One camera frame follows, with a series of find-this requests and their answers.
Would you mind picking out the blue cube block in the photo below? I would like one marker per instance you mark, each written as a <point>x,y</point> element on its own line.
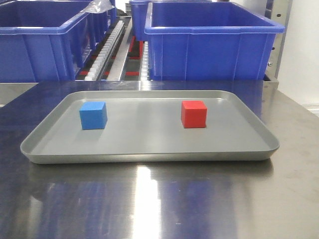
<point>93,115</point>

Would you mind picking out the white roller track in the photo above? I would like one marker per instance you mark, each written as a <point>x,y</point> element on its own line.
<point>100,63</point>

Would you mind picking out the blue bin front right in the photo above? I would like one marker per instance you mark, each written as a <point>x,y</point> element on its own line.
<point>241,53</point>

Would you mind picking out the blue bin back right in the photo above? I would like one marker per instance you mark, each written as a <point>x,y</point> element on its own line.
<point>138,17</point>

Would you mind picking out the steel shelf upright post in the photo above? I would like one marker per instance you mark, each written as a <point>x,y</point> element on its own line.
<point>278,11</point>

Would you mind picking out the blue bin back left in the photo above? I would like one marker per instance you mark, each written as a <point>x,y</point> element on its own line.
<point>103,21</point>

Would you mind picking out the red cube block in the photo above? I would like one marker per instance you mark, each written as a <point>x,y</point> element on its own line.
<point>193,114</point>

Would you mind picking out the grey metal tray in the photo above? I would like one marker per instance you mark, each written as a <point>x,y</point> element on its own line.
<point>146,126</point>

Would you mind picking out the blue bin front left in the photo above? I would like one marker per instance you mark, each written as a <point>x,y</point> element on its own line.
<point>44,40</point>

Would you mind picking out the blue bin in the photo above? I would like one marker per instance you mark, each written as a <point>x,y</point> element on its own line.
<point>103,21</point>
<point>138,17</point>
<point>44,40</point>
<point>241,53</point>

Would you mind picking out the clear plastic bag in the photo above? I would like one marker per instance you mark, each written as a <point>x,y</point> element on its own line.
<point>98,6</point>

